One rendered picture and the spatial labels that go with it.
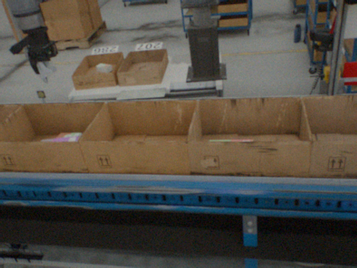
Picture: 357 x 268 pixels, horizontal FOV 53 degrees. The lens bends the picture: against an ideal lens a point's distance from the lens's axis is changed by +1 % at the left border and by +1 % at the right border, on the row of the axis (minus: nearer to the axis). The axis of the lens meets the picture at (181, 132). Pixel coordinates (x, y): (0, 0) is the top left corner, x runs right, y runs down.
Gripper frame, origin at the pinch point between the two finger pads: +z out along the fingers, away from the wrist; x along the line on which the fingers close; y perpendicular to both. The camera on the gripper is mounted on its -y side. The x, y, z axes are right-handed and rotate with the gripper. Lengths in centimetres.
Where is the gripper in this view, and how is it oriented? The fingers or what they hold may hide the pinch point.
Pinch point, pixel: (44, 80)
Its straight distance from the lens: 149.5
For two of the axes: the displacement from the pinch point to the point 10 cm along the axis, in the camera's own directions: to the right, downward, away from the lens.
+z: 1.1, 8.4, 5.3
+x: 1.2, -5.4, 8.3
